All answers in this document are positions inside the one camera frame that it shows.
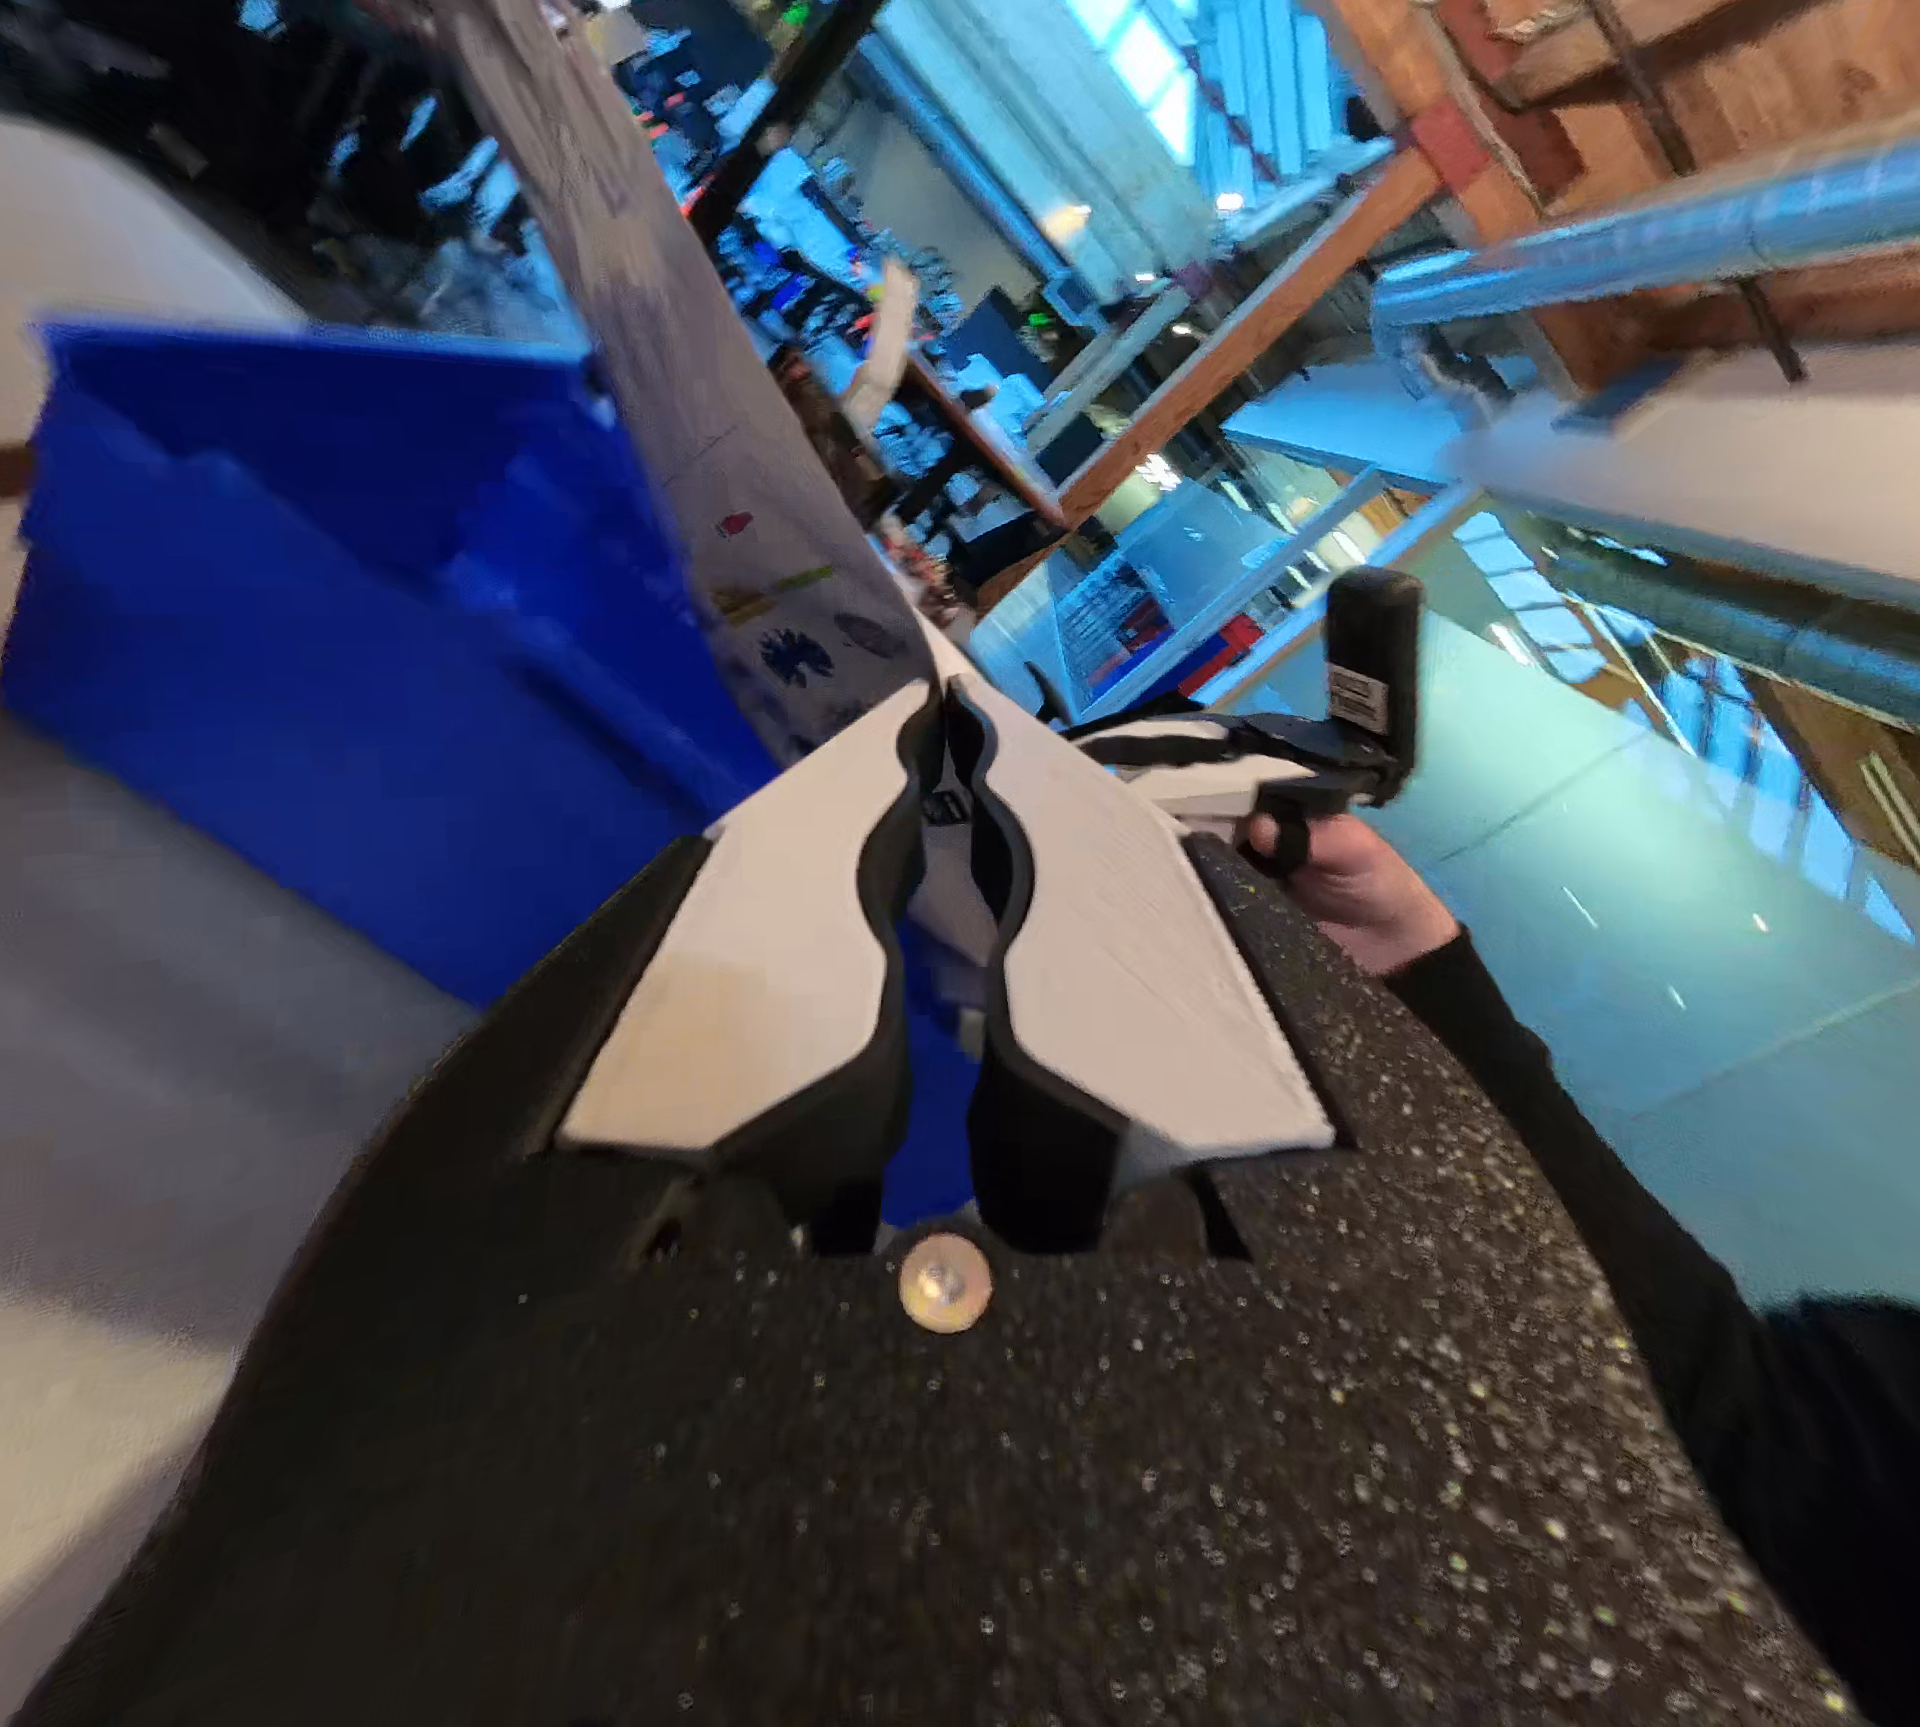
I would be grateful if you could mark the blue plastic bin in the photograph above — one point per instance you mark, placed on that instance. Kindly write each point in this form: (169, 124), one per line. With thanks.
(346, 650)

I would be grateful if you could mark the metal air duct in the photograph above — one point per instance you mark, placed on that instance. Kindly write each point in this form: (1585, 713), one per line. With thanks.
(1648, 233)

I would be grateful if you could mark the black pole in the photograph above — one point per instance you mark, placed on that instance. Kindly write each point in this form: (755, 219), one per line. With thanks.
(855, 31)

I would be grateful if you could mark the person's right hand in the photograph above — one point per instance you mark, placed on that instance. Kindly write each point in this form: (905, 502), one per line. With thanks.
(1372, 895)

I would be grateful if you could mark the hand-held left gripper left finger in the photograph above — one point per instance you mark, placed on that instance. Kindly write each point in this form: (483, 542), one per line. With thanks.
(736, 994)

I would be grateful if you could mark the person's right forearm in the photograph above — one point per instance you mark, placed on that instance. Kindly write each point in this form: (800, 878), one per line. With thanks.
(1575, 1156)

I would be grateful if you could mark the wooden post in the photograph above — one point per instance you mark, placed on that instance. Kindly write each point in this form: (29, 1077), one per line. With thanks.
(1260, 317)

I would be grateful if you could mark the toy building set bag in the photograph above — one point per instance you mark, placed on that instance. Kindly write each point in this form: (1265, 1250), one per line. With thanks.
(677, 331)

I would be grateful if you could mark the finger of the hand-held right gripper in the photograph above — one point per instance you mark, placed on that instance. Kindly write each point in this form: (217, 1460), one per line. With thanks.
(1164, 743)
(1215, 790)

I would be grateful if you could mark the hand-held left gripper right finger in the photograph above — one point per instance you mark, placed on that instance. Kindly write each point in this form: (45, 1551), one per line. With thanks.
(1155, 994)

